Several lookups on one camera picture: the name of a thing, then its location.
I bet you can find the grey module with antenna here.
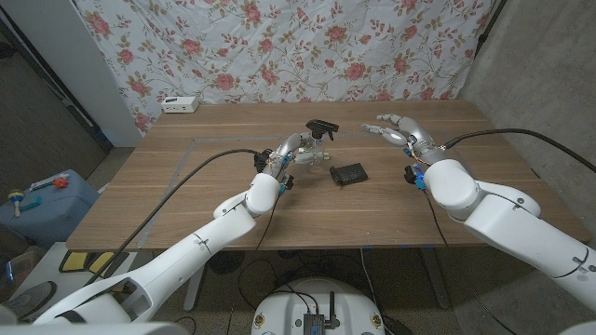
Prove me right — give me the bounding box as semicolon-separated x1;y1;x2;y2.
304;291;341;335

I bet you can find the black backdrop stand pole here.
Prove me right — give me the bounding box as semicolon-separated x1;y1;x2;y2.
473;0;508;60

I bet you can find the white pillar panel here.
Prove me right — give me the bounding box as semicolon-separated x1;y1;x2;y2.
0;0;143;149

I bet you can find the black floor cable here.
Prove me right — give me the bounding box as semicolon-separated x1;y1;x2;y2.
236;258;283;312
359;248;390;325

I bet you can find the black card holder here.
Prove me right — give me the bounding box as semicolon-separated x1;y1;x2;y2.
329;162;369;188

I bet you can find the black pump cap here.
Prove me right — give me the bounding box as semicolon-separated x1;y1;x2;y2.
305;118;340;141

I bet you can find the white table leg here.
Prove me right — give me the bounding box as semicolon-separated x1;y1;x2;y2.
183;264;207;312

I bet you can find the dark table leg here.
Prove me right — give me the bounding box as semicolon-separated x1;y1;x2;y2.
418;246;452;311

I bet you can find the wooden maraca toy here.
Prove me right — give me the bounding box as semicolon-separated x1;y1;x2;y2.
7;188;25;219

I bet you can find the yellow black floor mat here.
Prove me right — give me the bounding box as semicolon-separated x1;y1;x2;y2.
58;249;129;280

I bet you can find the teal toy piece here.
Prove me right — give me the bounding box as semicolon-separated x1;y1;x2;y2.
18;195;43;211

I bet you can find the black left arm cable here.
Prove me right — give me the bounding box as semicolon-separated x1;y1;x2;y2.
83;148;263;286

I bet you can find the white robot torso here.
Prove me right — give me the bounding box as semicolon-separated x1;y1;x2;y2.
251;277;386;335

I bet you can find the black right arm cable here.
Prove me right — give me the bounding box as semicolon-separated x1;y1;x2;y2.
441;127;596;174

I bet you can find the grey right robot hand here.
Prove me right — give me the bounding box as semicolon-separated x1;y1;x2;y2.
360;113;449;167

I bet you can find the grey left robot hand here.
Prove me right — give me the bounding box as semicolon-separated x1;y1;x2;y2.
261;131;332;185

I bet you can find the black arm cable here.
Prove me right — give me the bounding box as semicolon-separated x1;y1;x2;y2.
83;148;263;286
441;127;596;174

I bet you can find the floral backdrop cloth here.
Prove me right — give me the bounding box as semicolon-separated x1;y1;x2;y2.
74;0;497;134

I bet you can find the white power strip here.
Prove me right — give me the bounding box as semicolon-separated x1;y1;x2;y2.
160;95;200;114

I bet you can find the grey shoe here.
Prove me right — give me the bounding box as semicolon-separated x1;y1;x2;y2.
7;280;58;321

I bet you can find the blue storage box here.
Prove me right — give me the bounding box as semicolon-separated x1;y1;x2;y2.
0;168;100;248

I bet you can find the clear dispenser bottle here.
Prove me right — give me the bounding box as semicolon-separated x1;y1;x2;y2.
297;137;328;173

